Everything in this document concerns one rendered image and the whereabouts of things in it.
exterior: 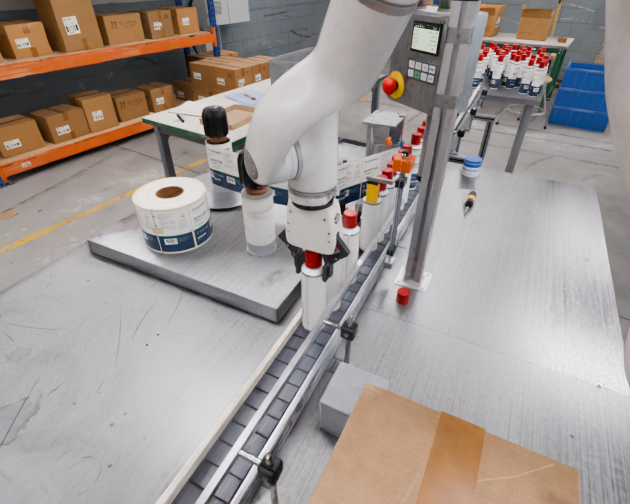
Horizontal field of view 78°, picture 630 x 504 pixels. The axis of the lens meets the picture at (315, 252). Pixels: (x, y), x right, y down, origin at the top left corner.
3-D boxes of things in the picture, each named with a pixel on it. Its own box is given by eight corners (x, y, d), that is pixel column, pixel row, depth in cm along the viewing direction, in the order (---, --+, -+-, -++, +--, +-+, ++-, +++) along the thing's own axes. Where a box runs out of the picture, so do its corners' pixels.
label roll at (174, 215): (194, 258, 111) (184, 213, 102) (131, 248, 114) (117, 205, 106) (223, 221, 126) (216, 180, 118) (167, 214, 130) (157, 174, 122)
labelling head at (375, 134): (369, 178, 151) (375, 110, 136) (401, 185, 147) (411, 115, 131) (355, 193, 141) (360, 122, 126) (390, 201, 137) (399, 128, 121)
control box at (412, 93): (416, 94, 99) (429, 5, 88) (467, 111, 87) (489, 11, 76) (384, 99, 95) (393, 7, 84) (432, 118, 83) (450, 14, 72)
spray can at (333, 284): (324, 295, 98) (326, 226, 86) (344, 302, 96) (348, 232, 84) (315, 309, 94) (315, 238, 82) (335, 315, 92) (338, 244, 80)
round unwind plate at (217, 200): (217, 166, 161) (217, 164, 160) (282, 181, 150) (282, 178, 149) (163, 198, 139) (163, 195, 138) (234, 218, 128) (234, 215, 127)
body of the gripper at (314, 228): (347, 190, 69) (345, 242, 76) (297, 179, 73) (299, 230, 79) (330, 209, 64) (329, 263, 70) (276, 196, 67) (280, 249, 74)
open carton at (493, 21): (460, 35, 532) (466, 3, 510) (470, 32, 560) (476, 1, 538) (492, 38, 511) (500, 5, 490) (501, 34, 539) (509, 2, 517)
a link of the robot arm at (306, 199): (346, 177, 68) (346, 193, 70) (302, 168, 72) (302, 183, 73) (326, 198, 62) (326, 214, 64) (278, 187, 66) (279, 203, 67)
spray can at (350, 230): (341, 271, 106) (344, 205, 94) (359, 277, 104) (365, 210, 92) (333, 283, 102) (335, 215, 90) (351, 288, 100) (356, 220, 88)
